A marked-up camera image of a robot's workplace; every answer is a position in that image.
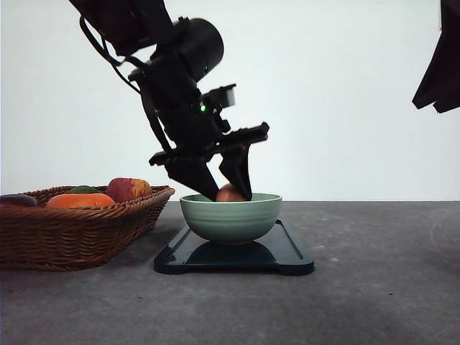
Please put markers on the light green ceramic bowl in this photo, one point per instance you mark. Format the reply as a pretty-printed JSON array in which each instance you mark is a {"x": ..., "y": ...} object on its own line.
[{"x": 231, "y": 222}]

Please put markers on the orange tangerine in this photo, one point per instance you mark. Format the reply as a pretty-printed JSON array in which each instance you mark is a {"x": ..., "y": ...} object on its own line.
[{"x": 79, "y": 200}]

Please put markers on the red yellow apple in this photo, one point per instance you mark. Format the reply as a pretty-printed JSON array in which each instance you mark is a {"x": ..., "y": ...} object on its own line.
[{"x": 120, "y": 190}]

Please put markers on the white wall socket right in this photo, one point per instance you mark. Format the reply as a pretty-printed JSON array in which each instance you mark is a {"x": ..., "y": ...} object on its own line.
[{"x": 440, "y": 16}]

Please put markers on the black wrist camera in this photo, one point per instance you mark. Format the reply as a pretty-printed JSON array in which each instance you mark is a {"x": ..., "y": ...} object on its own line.
[{"x": 224, "y": 96}]

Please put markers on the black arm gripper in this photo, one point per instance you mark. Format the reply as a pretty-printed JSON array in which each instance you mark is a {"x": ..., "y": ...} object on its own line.
[{"x": 177, "y": 102}]

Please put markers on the brown egg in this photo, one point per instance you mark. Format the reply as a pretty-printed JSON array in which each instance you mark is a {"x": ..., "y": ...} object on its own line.
[{"x": 229, "y": 193}]

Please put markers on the brown wicker basket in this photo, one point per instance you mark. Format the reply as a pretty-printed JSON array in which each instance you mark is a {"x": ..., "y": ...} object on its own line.
[{"x": 58, "y": 239}]

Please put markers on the dark purple fruit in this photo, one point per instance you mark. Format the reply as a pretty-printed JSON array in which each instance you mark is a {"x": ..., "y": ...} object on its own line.
[{"x": 17, "y": 200}]

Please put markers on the dark green fruit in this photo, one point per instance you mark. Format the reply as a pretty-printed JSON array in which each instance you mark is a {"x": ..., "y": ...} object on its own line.
[{"x": 83, "y": 189}]

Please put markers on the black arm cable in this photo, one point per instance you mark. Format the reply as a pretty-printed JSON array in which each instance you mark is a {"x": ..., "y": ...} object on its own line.
[{"x": 142, "y": 93}]

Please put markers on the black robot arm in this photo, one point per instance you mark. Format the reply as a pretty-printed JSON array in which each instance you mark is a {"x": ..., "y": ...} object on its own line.
[{"x": 182, "y": 53}]

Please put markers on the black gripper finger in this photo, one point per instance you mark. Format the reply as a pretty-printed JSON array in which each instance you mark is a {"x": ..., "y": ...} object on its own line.
[
  {"x": 447, "y": 46},
  {"x": 448, "y": 97}
]

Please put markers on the dark blue rectangular tray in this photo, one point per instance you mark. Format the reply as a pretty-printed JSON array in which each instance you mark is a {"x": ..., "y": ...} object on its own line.
[{"x": 274, "y": 251}]

